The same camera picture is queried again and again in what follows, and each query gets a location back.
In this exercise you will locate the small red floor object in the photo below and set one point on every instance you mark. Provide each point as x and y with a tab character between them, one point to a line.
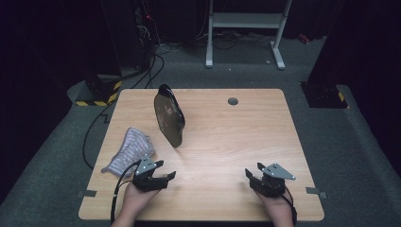
304	38

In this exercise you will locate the black floral plate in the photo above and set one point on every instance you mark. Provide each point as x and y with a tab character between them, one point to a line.
168	117

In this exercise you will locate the grey tape piece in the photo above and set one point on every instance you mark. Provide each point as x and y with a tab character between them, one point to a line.
87	193
315	191

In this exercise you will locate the person's left hand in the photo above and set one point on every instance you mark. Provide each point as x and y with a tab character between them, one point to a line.
136	201

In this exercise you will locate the person's right hand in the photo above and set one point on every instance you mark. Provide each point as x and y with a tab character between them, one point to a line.
277	206

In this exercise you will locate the black yellow striped base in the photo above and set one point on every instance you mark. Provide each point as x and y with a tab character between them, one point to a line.
102	91
324	96

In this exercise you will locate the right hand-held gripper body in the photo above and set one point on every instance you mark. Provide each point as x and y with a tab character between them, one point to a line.
271	181

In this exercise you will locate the grey round table grommet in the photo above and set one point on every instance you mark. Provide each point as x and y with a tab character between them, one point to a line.
233	101

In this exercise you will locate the purple striped cloth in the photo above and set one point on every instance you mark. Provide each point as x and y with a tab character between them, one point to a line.
130	151

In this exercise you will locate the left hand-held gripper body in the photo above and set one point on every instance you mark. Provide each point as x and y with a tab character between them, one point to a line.
145	176

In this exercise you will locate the white metal stand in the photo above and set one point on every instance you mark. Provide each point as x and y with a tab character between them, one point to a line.
246	20

